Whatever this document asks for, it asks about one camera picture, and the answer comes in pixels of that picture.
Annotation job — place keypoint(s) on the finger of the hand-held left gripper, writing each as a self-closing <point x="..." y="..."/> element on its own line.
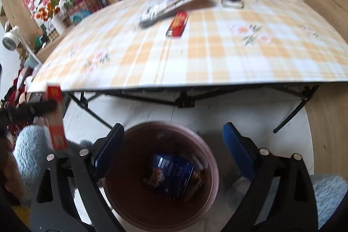
<point x="27" y="110"/>

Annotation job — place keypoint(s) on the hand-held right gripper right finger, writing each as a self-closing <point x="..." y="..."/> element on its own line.
<point x="239" y="153"/>

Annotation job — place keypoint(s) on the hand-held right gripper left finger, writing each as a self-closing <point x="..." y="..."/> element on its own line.
<point x="108" y="147"/>

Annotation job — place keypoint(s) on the red rectangular carton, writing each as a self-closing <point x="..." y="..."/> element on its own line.
<point x="178" y="24"/>
<point x="57" y="131"/>

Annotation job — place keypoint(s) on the maroon plastic bin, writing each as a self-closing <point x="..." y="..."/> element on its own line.
<point x="130" y="194"/>

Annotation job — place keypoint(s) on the blue carton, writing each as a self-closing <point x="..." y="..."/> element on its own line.
<point x="174" y="175"/>

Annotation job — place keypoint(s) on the long white grey carton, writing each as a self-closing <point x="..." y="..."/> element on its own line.
<point x="163" y="10"/>

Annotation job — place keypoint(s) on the red white checked cloth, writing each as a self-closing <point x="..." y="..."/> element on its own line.
<point x="16" y="85"/>

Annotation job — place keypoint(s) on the person's fluffy grey left leg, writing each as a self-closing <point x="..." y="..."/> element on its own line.
<point x="30" y="156"/>

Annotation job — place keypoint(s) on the person's fluffy grey leg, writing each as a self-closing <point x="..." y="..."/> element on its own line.
<point x="30" y="156"/>
<point x="327" y="199"/>

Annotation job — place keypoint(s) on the white clip fan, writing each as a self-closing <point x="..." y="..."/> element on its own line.
<point x="11" y="40"/>

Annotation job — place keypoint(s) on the row of small bottles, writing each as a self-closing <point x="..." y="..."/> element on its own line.
<point x="53" y="35"/>

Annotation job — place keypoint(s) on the white ribbed vase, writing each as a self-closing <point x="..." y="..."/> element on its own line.
<point x="58" y="24"/>

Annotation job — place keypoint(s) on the orange artificial flowers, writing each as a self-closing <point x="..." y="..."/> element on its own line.
<point x="46" y="12"/>

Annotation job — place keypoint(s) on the person's fluffy grey right leg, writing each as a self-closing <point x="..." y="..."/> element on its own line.
<point x="327" y="199"/>

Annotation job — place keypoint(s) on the black folding table frame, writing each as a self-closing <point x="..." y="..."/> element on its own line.
<point x="185" y="101"/>

